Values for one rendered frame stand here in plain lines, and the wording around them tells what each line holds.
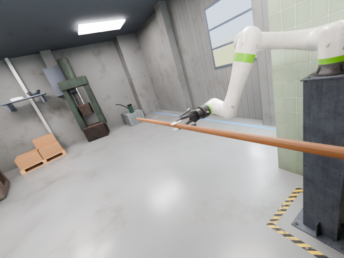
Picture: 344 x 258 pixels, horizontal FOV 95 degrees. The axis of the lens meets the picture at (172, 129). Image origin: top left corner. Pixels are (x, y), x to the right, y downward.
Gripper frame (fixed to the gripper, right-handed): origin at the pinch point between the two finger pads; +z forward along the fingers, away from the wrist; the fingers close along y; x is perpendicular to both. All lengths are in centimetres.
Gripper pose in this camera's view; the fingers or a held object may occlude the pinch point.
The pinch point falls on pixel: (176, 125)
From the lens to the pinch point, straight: 100.9
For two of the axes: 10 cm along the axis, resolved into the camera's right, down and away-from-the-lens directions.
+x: -5.0, -1.0, 8.6
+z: -8.0, 4.2, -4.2
